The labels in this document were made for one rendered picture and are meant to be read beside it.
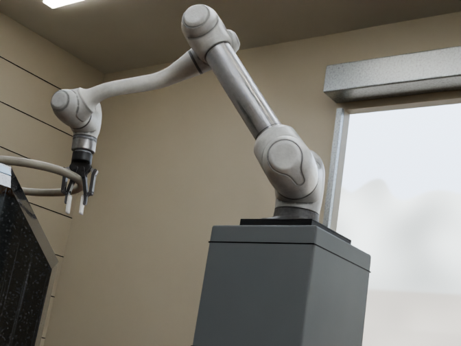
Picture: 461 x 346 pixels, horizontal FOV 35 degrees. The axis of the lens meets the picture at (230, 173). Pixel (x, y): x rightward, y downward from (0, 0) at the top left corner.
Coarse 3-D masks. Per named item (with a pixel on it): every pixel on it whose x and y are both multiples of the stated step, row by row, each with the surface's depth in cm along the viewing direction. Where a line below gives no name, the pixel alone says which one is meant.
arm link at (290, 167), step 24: (192, 24) 244; (216, 24) 247; (192, 48) 252; (216, 48) 246; (216, 72) 246; (240, 72) 242; (240, 96) 238; (264, 120) 233; (264, 144) 228; (288, 144) 221; (264, 168) 225; (288, 168) 219; (312, 168) 225; (288, 192) 229
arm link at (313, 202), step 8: (312, 152) 246; (320, 160) 247; (320, 168) 244; (320, 176) 242; (320, 184) 242; (312, 192) 237; (320, 192) 243; (280, 200) 243; (288, 200) 240; (296, 200) 238; (304, 200) 238; (312, 200) 240; (320, 200) 244; (304, 208) 240; (312, 208) 241
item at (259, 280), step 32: (224, 256) 233; (256, 256) 226; (288, 256) 219; (320, 256) 218; (352, 256) 235; (224, 288) 229; (256, 288) 222; (288, 288) 216; (320, 288) 218; (352, 288) 234; (224, 320) 225; (256, 320) 219; (288, 320) 212; (320, 320) 217; (352, 320) 233
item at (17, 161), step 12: (0, 156) 248; (36, 168) 251; (48, 168) 252; (60, 168) 256; (72, 180) 263; (24, 192) 291; (36, 192) 291; (48, 192) 290; (60, 192) 288; (72, 192) 283
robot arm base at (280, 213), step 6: (276, 210) 244; (282, 210) 241; (288, 210) 240; (294, 210) 239; (300, 210) 239; (306, 210) 240; (276, 216) 242; (282, 216) 240; (288, 216) 239; (294, 216) 238; (300, 216) 238; (306, 216) 239; (312, 216) 240; (318, 216) 244
